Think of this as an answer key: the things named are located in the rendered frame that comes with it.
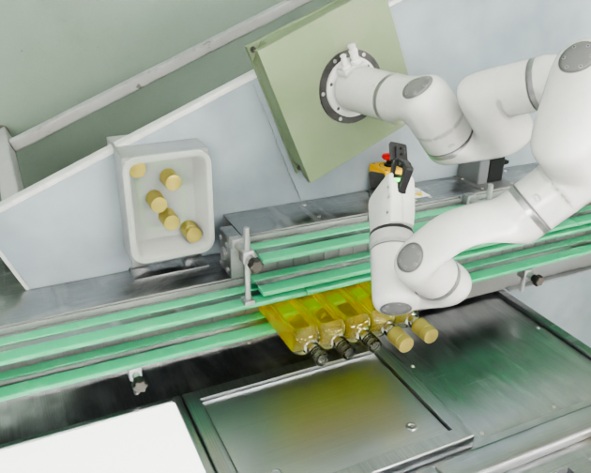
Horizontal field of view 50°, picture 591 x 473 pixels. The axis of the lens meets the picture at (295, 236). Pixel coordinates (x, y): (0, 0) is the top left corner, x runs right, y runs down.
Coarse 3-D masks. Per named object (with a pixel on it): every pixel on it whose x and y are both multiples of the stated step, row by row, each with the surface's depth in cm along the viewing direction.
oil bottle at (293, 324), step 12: (288, 300) 132; (264, 312) 136; (276, 312) 129; (288, 312) 128; (300, 312) 128; (276, 324) 130; (288, 324) 125; (300, 324) 124; (312, 324) 125; (288, 336) 125; (300, 336) 122; (312, 336) 122; (300, 348) 122
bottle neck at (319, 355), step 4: (312, 340) 122; (308, 344) 121; (312, 344) 121; (316, 344) 121; (308, 348) 121; (312, 348) 120; (316, 348) 120; (320, 348) 120; (308, 352) 121; (312, 352) 119; (316, 352) 119; (320, 352) 119; (324, 352) 119; (312, 356) 119; (316, 356) 118; (320, 356) 118; (324, 356) 120; (328, 356) 119; (316, 360) 118; (320, 360) 120; (324, 360) 120; (316, 364) 119; (320, 364) 119; (324, 364) 119
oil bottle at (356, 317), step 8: (320, 296) 136; (328, 296) 135; (336, 296) 135; (344, 296) 135; (328, 304) 133; (336, 304) 132; (344, 304) 132; (352, 304) 132; (336, 312) 130; (344, 312) 129; (352, 312) 129; (360, 312) 129; (344, 320) 128; (352, 320) 127; (360, 320) 127; (368, 320) 128; (352, 328) 126; (360, 328) 126; (352, 336) 127
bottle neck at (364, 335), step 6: (360, 330) 126; (366, 330) 126; (360, 336) 126; (366, 336) 124; (372, 336) 124; (366, 342) 124; (372, 342) 123; (378, 342) 123; (372, 348) 124; (378, 348) 124
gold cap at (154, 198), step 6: (150, 192) 130; (156, 192) 129; (150, 198) 128; (156, 198) 127; (162, 198) 127; (150, 204) 127; (156, 204) 127; (162, 204) 128; (156, 210) 128; (162, 210) 128
